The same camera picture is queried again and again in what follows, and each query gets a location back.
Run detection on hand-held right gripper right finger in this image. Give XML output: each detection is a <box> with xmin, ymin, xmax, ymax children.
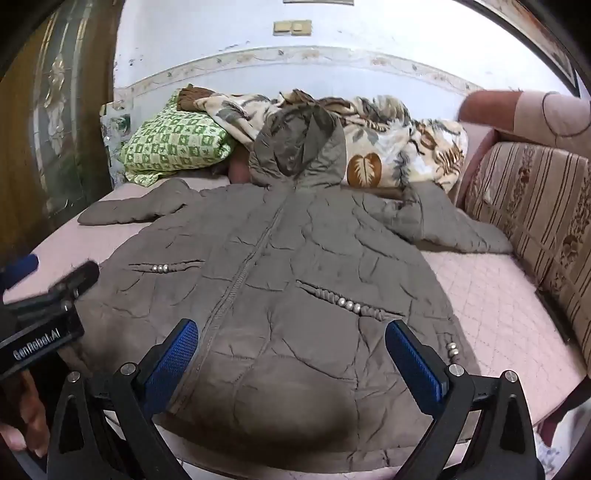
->
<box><xmin>385</xmin><ymin>319</ymin><xmax>546</xmax><ymax>480</ymax></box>

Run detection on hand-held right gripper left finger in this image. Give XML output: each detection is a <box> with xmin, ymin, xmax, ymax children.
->
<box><xmin>46</xmin><ymin>318</ymin><xmax>200</xmax><ymax>480</ymax></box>

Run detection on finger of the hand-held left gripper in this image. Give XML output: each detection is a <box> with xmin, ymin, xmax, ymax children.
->
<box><xmin>44</xmin><ymin>261</ymin><xmax>100</xmax><ymax>301</ymax></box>
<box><xmin>0</xmin><ymin>254</ymin><xmax>40</xmax><ymax>291</ymax></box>

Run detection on grey-brown quilted hooded jacket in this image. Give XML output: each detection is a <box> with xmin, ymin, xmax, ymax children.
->
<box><xmin>76</xmin><ymin>102</ymin><xmax>513</xmax><ymax>469</ymax></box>

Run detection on person's left hand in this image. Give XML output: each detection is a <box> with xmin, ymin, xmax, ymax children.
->
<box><xmin>0</xmin><ymin>369</ymin><xmax>51</xmax><ymax>459</ymax></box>

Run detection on pink quilted bed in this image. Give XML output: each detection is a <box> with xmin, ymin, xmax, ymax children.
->
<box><xmin>0</xmin><ymin>173</ymin><xmax>588</xmax><ymax>480</ymax></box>

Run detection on wooden door with stained glass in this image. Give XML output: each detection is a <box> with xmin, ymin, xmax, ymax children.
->
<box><xmin>0</xmin><ymin>0</ymin><xmax>126</xmax><ymax>273</ymax></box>

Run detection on printed plastic bag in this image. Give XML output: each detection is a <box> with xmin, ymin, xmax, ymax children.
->
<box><xmin>99</xmin><ymin>99</ymin><xmax>134</xmax><ymax>178</ymax></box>

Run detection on green checkered pillow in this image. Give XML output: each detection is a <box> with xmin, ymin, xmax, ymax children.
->
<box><xmin>119</xmin><ymin>89</ymin><xmax>237</xmax><ymax>188</ymax></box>

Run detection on striped floral sofa cushion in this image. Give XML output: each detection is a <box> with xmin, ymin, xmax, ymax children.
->
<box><xmin>464</xmin><ymin>141</ymin><xmax>591</xmax><ymax>370</ymax></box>

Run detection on brown knitted cloth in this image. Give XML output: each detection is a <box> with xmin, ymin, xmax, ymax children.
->
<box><xmin>177</xmin><ymin>84</ymin><xmax>218</xmax><ymax>112</ymax></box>

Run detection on leaf print fleece blanket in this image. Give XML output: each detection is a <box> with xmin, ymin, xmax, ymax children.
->
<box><xmin>193</xmin><ymin>90</ymin><xmax>469</xmax><ymax>192</ymax></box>

